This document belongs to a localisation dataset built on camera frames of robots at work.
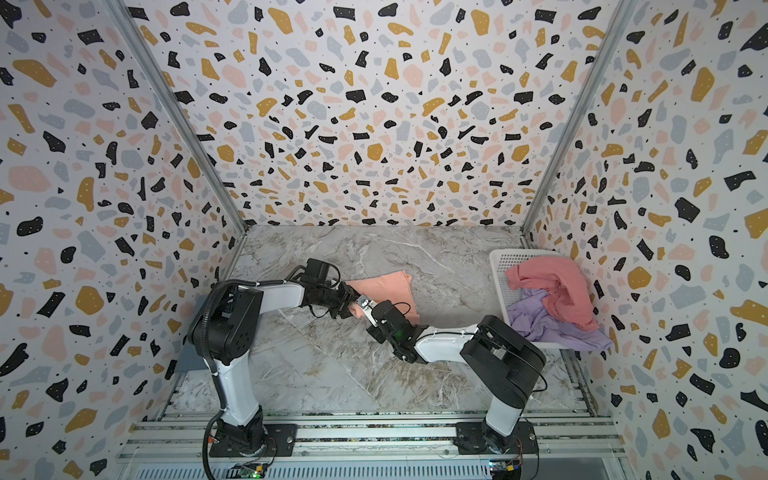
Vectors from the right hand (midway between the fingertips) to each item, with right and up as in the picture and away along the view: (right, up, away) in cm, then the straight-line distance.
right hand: (371, 305), depth 89 cm
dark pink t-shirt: (+56, +3, -6) cm, 56 cm away
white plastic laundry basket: (+44, +14, +14) cm, 48 cm away
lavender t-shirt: (+49, -5, +2) cm, 49 cm away
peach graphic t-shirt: (+6, +4, +12) cm, 14 cm away
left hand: (-2, +2, +3) cm, 4 cm away
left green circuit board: (-27, -36, -19) cm, 49 cm away
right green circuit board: (+33, -37, -18) cm, 52 cm away
